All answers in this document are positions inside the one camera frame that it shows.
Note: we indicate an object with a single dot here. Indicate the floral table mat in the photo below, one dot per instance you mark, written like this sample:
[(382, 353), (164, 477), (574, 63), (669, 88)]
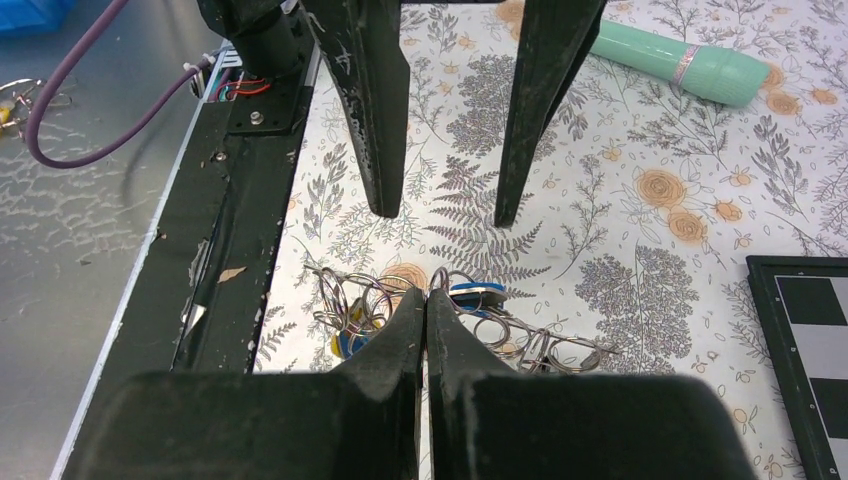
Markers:
[(641, 209)]

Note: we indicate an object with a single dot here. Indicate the blue tag key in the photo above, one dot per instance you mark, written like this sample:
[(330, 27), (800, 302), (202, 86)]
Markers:
[(344, 344), (476, 296)]

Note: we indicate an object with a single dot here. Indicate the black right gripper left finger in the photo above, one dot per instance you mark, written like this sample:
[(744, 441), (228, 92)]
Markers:
[(359, 420)]

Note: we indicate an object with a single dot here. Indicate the blue plastic bin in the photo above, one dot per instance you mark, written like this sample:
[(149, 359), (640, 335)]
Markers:
[(29, 17)]

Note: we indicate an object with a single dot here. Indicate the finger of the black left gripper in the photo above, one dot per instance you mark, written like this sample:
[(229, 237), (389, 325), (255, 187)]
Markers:
[(555, 38)]

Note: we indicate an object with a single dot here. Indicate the spare key bunch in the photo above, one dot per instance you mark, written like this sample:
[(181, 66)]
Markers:
[(17, 101)]

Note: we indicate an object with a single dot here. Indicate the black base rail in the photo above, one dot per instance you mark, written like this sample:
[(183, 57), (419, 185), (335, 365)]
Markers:
[(199, 288)]

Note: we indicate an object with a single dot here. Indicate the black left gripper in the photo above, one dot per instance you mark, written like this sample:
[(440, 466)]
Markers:
[(359, 41)]

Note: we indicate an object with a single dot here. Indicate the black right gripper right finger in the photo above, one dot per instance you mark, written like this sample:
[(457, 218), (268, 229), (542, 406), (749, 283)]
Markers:
[(489, 421)]

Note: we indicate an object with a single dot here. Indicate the black white chessboard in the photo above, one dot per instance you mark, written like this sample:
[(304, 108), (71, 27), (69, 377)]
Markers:
[(801, 303)]

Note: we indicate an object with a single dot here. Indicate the mint green cylinder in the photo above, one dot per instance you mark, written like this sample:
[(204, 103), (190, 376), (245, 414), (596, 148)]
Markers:
[(716, 74)]

